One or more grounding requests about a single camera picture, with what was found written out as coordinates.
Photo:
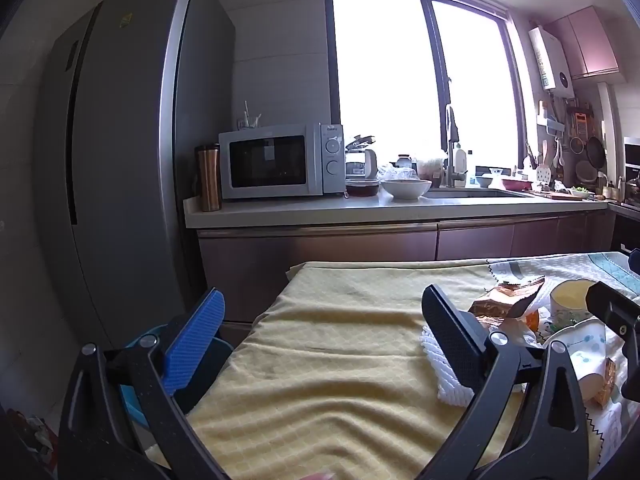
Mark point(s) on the floral paper cup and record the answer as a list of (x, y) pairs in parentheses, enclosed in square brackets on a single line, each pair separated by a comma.
[(570, 295)]

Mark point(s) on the blue plastic bin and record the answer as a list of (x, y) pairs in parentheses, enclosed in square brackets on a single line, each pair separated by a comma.
[(132, 405)]

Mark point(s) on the grey refrigerator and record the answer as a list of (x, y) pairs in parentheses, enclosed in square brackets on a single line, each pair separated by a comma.
[(125, 135)]

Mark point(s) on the white slotted spatula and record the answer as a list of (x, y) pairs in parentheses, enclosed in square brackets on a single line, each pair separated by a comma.
[(545, 172)]

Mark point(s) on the dark framed window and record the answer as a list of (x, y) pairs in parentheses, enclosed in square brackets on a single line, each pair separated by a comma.
[(425, 75)]

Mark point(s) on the white ceramic bowl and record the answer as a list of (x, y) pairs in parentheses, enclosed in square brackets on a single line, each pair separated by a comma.
[(406, 189)]

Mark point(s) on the orange snack packet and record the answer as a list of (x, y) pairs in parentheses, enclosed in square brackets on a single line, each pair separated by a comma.
[(531, 321)]

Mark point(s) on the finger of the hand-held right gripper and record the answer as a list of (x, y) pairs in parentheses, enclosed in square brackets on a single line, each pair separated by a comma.
[(617, 312), (636, 261)]

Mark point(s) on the white water heater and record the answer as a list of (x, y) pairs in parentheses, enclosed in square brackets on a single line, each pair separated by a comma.
[(550, 60)]

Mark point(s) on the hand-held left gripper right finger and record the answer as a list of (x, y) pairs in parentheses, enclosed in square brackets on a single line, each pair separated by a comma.
[(450, 345)]

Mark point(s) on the glass kettle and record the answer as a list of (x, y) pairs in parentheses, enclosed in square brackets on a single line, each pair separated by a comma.
[(362, 160)]

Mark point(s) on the clear plastic bag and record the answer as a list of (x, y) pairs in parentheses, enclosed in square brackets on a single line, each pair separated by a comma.
[(397, 172)]

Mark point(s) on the pink kitchen base cabinet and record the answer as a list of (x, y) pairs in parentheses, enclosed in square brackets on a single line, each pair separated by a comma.
[(350, 245)]

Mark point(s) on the steel kitchen faucet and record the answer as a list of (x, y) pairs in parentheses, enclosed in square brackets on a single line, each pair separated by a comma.
[(452, 160)]

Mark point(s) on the yellow tablecloth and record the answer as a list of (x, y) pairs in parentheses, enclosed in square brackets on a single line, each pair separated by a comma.
[(325, 360)]

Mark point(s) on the patterned white green tablecloth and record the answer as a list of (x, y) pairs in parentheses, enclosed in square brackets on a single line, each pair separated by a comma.
[(575, 267)]

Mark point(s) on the white foam fruit net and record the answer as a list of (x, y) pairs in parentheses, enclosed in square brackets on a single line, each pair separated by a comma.
[(452, 390)]

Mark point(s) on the red bowl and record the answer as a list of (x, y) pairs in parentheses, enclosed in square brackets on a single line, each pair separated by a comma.
[(517, 183)]

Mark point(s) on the small copper foil wrapper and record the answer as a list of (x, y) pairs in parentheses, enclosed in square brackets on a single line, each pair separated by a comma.
[(607, 382)]

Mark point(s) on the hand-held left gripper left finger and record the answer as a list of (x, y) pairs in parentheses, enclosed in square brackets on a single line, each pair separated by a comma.
[(195, 345)]

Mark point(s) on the clear food jar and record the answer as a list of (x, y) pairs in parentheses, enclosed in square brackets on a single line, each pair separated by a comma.
[(430, 169)]

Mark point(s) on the dark glass bowl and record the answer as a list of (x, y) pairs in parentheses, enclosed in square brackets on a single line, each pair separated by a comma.
[(362, 189)]

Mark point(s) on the hanging black frying pan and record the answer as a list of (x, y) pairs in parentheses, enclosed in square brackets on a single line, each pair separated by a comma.
[(596, 150)]

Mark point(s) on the white soap bottle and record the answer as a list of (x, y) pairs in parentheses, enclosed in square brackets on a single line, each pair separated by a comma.
[(461, 160)]

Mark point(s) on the wooden cutting board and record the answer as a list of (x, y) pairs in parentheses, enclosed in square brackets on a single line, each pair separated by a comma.
[(557, 195)]

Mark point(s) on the pink wall cabinet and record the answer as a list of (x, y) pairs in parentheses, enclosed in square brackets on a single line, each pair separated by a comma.
[(590, 45)]

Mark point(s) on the white microwave oven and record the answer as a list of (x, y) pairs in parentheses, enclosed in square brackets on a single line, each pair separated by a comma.
[(265, 165)]

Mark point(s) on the copper travel tumbler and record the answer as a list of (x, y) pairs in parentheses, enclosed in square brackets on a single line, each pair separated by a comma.
[(209, 180)]

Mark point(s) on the copper foil snack wrapper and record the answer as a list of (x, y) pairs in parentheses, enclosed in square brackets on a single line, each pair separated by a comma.
[(495, 305)]

